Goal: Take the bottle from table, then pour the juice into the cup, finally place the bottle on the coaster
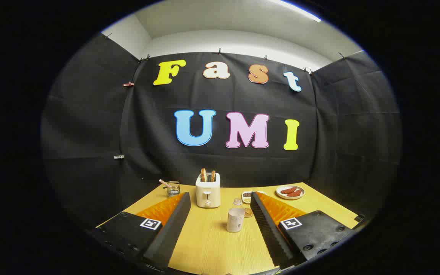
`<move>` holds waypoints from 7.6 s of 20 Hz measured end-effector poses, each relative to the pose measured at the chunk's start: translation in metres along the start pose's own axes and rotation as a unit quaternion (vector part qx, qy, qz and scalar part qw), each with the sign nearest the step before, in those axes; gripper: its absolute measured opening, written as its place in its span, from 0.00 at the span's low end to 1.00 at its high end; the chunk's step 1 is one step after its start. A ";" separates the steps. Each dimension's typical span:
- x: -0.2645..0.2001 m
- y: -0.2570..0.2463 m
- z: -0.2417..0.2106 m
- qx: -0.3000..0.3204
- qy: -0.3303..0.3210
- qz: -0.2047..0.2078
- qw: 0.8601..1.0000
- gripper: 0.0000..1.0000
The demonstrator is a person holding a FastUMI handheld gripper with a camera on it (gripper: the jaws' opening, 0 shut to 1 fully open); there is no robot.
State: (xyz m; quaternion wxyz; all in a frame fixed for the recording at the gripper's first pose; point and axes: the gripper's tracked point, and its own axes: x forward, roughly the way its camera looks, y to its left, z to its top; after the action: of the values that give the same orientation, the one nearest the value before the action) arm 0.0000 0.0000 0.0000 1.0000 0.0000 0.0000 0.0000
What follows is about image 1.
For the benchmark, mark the wooden table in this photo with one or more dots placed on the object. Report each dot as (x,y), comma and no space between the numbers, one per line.
(212,240)

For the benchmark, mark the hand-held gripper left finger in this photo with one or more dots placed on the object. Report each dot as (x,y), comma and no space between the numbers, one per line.
(168,233)

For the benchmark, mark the red meat piece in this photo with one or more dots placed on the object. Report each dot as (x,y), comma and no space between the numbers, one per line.
(288,190)
(295,193)

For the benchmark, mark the pink striped straw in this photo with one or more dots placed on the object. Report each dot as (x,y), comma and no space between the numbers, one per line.
(164,183)

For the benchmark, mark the round cork coaster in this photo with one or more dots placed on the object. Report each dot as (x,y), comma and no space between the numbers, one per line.
(248,213)

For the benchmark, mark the white toaster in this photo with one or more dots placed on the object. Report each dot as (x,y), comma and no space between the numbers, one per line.
(207,193)

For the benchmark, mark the toast bread slice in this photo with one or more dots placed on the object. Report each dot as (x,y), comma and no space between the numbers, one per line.
(213,176)
(203,175)

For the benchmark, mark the black backdrop cloth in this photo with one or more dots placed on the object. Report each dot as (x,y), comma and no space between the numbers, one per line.
(159,160)

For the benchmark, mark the round white plate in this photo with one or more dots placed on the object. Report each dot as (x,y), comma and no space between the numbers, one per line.
(281,194)

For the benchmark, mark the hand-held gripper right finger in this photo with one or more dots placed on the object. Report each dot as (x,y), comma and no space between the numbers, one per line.
(267,225)

